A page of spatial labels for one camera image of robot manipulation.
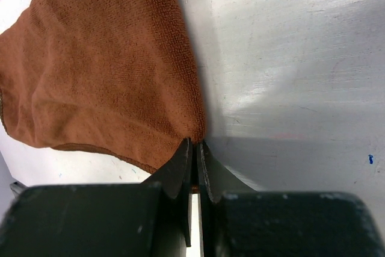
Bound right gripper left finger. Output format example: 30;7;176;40
1;140;193;256

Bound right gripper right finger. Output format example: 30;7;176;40
197;143;384;256

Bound rust brown towel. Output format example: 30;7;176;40
1;0;206;186

